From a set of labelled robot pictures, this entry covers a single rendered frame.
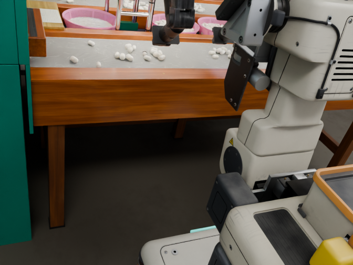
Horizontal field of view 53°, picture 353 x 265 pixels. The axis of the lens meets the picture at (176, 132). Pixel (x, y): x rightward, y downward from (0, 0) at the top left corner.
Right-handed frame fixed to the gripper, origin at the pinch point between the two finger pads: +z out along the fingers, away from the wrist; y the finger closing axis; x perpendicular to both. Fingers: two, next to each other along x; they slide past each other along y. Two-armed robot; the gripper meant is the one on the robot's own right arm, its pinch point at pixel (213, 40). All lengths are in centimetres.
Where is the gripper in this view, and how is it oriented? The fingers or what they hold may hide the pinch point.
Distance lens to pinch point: 165.8
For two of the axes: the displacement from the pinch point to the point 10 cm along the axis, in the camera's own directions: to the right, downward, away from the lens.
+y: -9.1, 0.5, -4.0
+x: 0.7, 10.0, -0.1
